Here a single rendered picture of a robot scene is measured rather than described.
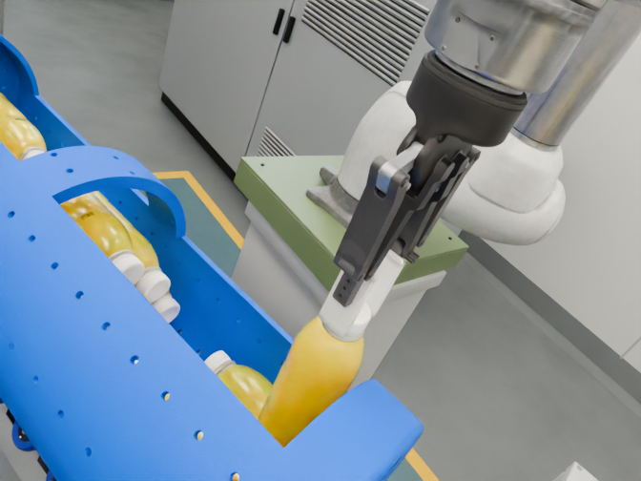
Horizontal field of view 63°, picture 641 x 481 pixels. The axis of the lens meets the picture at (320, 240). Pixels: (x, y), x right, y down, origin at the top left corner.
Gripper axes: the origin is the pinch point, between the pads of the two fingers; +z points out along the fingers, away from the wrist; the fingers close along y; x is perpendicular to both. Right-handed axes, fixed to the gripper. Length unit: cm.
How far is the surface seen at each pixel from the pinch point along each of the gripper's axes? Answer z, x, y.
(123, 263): 13.6, -23.4, 6.2
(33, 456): 36.3, -19.6, 16.6
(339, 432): 6.5, 6.6, 7.3
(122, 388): 10.9, -8.2, 16.3
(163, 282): 19.1, -23.2, -0.2
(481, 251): 122, -37, -271
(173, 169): 130, -182, -144
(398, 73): 23, -82, -151
